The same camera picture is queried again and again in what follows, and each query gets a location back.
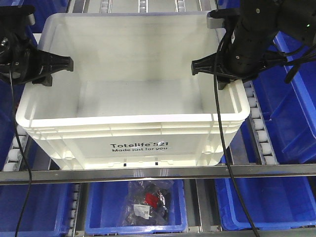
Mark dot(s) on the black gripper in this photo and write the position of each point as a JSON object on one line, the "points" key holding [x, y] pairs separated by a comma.
{"points": [[244, 53], [17, 50]]}

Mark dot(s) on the white plastic Totelife tote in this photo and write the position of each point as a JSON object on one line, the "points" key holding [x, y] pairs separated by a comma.
{"points": [[131, 100]]}

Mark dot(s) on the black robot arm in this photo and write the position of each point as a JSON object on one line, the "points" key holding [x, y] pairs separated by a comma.
{"points": [[296, 18]]}

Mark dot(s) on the blue bin upper left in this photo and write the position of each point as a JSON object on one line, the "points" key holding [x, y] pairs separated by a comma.
{"points": [[6, 125]]}

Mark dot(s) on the large blue bin right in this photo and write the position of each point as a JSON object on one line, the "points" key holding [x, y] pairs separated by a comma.
{"points": [[289, 112]]}

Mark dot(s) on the blue bin lower left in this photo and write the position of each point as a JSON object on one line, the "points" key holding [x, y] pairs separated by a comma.
{"points": [[47, 212]]}

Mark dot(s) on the blue bin lower right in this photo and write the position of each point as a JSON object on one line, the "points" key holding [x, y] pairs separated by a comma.
{"points": [[274, 203]]}

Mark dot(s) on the blue bin lower centre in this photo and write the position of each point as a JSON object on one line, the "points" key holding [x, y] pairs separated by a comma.
{"points": [[105, 210]]}

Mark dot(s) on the white roller track left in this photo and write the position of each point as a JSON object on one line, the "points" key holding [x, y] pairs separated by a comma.
{"points": [[14, 156]]}

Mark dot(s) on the white roller track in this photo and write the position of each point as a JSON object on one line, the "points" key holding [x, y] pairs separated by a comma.
{"points": [[258, 127], [14, 156], [74, 210]]}

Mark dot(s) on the white roller track right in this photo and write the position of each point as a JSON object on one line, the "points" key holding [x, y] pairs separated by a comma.
{"points": [[258, 127]]}

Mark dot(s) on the lower white roller track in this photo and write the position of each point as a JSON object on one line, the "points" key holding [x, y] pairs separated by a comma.
{"points": [[74, 210]]}

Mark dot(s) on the clear bag of parts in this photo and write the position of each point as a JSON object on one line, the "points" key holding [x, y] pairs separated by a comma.
{"points": [[147, 203]]}

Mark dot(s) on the steel left shelf front rail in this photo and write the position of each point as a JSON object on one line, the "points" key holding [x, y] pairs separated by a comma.
{"points": [[157, 173]]}

